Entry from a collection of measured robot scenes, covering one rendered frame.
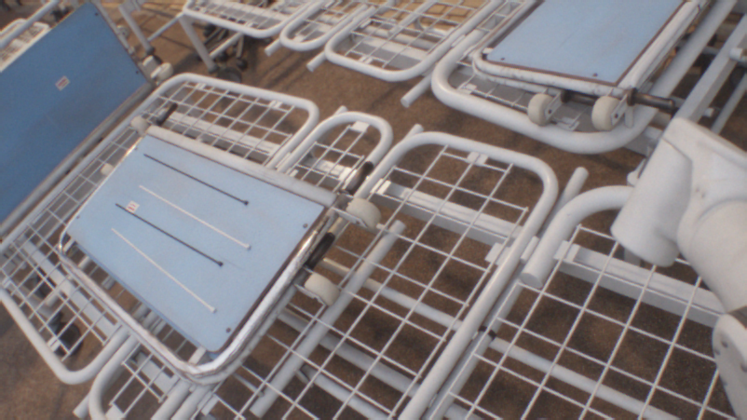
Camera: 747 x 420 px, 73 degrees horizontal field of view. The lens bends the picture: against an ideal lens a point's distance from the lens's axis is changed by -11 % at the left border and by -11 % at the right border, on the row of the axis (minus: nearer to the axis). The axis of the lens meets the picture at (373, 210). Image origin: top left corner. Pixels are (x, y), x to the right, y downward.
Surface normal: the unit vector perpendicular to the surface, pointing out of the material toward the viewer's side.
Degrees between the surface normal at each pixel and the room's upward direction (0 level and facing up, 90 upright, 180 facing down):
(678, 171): 48
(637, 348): 0
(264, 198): 5
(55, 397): 0
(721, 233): 41
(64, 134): 90
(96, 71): 90
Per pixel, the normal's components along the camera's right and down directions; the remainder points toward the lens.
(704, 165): -0.94, -0.34
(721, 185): -0.26, -0.33
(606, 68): -0.39, -0.68
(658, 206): -0.63, 0.12
